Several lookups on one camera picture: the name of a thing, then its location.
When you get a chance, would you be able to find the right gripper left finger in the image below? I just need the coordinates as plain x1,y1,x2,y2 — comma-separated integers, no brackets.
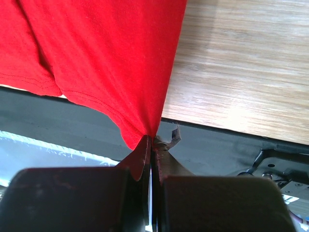
0,135,152,232

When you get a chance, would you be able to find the bright red t-shirt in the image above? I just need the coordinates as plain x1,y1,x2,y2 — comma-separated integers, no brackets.
0,0,187,149

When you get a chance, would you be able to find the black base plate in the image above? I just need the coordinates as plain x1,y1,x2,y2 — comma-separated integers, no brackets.
0,87,309,175

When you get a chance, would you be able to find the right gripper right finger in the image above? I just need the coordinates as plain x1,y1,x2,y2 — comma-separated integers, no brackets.
151,129,295,232

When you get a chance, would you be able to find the slotted cable duct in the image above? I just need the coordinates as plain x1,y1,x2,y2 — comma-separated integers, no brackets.
0,131,119,187

